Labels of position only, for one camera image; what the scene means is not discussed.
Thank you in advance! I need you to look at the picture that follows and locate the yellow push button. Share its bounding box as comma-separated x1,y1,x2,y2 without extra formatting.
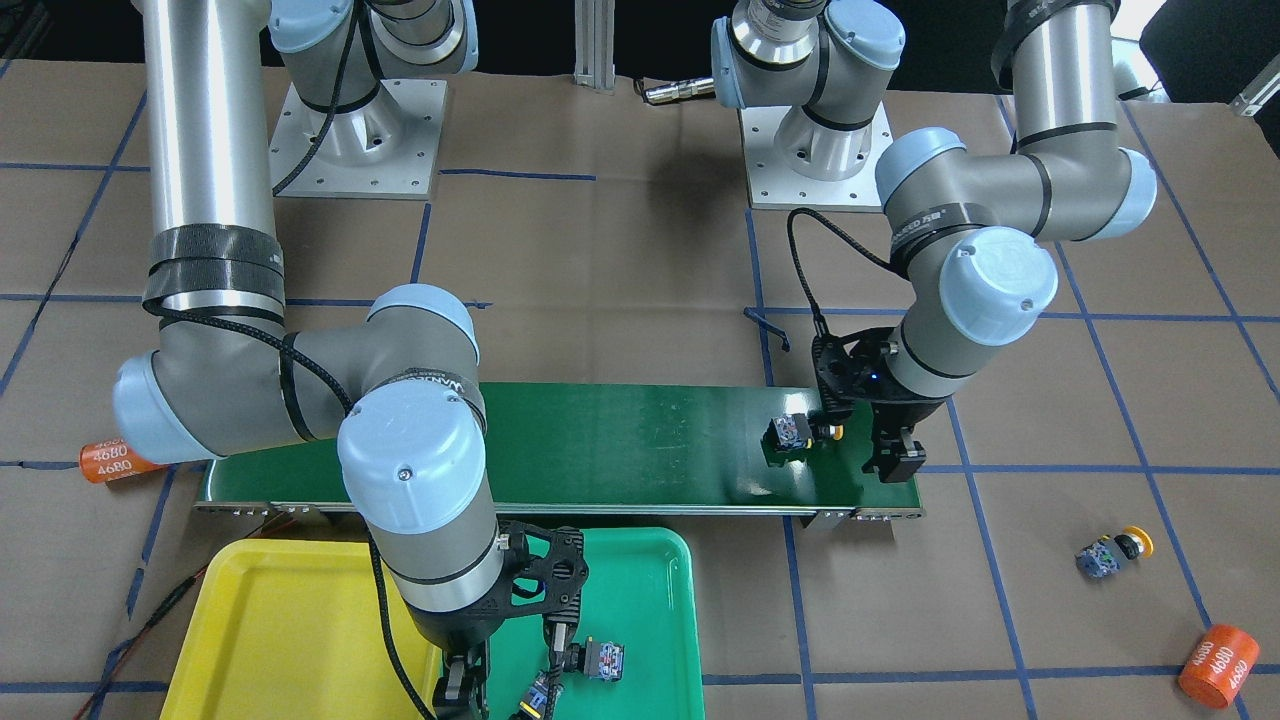
1074,525,1155,579
763,413,844,454

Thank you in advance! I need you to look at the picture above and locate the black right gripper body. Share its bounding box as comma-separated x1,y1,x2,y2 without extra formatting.
410,524,589,655

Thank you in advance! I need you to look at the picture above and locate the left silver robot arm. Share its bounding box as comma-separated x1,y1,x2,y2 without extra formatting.
710,1,1156,483

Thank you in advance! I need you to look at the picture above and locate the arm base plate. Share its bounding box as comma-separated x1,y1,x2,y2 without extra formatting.
280,79,449,201
739,105,893,213

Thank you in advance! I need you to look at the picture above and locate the green conveyor belt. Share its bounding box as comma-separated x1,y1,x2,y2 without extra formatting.
196,382,924,528

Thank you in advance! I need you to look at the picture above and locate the green plastic tray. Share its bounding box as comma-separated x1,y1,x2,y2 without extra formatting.
436,528,705,720

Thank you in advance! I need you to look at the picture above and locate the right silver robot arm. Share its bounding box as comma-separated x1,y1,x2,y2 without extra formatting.
113,1,588,719

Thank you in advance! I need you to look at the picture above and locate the yellow plastic tray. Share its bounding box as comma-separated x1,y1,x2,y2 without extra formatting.
163,539,417,719

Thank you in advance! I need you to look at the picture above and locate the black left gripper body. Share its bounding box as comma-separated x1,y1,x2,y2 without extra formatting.
812,325,943,441

